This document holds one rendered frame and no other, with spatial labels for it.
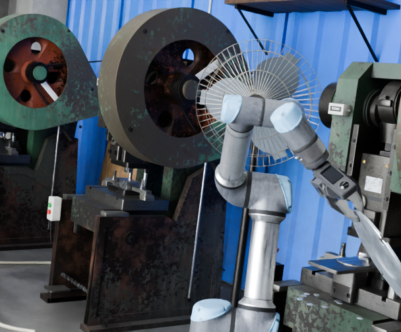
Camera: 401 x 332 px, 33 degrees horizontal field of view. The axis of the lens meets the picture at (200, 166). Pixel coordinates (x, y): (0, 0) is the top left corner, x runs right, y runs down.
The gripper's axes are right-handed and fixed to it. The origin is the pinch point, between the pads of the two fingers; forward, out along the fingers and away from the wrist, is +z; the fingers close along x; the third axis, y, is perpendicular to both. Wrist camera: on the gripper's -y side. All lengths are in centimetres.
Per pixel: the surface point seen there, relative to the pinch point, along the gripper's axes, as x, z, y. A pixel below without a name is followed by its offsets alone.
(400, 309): -3, 53, 35
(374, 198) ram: -24, 28, 57
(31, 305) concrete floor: 123, 26, 229
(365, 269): -5, 42, 49
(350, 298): 5, 47, 50
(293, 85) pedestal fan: -48, -3, 132
